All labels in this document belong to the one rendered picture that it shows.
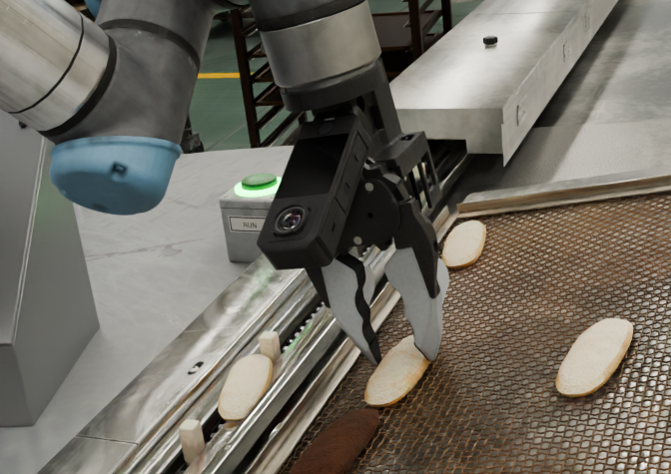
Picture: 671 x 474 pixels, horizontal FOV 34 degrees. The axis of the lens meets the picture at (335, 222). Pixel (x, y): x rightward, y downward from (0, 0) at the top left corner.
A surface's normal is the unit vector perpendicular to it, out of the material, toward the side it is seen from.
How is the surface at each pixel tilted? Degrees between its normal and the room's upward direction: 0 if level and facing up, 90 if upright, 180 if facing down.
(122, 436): 0
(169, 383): 0
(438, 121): 90
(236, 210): 90
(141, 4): 43
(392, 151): 10
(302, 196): 29
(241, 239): 90
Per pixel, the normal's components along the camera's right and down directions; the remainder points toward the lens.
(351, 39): 0.59, 0.08
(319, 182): -0.42, -0.64
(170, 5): 0.43, -0.33
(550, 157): -0.11, -0.92
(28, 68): 0.43, 0.56
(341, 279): -0.39, 0.39
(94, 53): 0.81, -0.22
